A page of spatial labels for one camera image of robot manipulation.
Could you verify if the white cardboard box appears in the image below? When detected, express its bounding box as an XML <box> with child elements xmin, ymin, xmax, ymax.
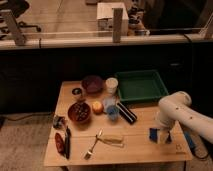
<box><xmin>96</xmin><ymin>2</ymin><xmax>128</xmax><ymax>35</ymax></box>

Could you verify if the clear plastic cup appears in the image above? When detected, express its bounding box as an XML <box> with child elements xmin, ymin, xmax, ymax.
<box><xmin>102</xmin><ymin>97</ymin><xmax>116</xmax><ymax>111</ymax></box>

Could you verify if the small dark tin can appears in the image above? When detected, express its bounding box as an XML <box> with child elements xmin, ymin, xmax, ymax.
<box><xmin>72</xmin><ymin>88</ymin><xmax>83</xmax><ymax>100</ymax></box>

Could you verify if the office chair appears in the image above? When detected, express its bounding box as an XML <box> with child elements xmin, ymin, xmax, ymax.
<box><xmin>0</xmin><ymin>0</ymin><xmax>41</xmax><ymax>34</ymax></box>

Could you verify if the red spoon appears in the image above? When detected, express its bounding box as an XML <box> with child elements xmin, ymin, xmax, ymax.
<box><xmin>55</xmin><ymin>133</ymin><xmax>65</xmax><ymax>154</ymax></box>

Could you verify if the cream handled utensil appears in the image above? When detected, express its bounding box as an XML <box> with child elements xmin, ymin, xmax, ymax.
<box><xmin>98</xmin><ymin>135</ymin><xmax>124</xmax><ymax>147</ymax></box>

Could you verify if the green plastic tray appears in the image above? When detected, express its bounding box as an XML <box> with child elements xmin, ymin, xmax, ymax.
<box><xmin>115</xmin><ymin>70</ymin><xmax>168</xmax><ymax>103</ymax></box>

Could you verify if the blue object beside table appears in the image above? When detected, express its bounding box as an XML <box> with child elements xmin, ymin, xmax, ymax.
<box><xmin>184</xmin><ymin>132</ymin><xmax>196</xmax><ymax>150</ymax></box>

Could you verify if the metal fork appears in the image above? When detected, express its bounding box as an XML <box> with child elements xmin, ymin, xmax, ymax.
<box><xmin>84</xmin><ymin>130</ymin><xmax>102</xmax><ymax>160</ymax></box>

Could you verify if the purple bowl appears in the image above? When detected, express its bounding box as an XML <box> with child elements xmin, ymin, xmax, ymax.
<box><xmin>81</xmin><ymin>75</ymin><xmax>103</xmax><ymax>93</ymax></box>

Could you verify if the black rectangular brush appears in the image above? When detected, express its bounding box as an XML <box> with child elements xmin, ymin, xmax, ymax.
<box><xmin>117</xmin><ymin>102</ymin><xmax>137</xmax><ymax>124</ymax></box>

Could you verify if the red bowl with food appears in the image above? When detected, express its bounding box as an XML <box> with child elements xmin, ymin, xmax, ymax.
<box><xmin>68</xmin><ymin>102</ymin><xmax>91</xmax><ymax>124</ymax></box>

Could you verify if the apple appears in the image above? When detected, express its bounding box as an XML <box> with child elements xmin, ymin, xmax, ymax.
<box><xmin>92</xmin><ymin>101</ymin><xmax>103</xmax><ymax>114</ymax></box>

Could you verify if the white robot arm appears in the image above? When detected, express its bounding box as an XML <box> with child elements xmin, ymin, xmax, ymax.
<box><xmin>156</xmin><ymin>91</ymin><xmax>213</xmax><ymax>144</ymax></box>

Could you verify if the white cup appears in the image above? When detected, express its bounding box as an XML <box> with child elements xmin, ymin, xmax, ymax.
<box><xmin>106</xmin><ymin>77</ymin><xmax>118</xmax><ymax>94</ymax></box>

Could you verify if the blue plastic cup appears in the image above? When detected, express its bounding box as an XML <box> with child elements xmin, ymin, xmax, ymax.
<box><xmin>107</xmin><ymin>105</ymin><xmax>119</xmax><ymax>121</ymax></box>

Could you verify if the blue sponge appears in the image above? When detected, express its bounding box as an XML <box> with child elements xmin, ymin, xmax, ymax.
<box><xmin>148</xmin><ymin>127</ymin><xmax>173</xmax><ymax>144</ymax></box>

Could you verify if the black marker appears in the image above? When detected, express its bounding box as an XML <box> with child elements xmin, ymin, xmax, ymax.
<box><xmin>65</xmin><ymin>126</ymin><xmax>71</xmax><ymax>159</ymax></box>

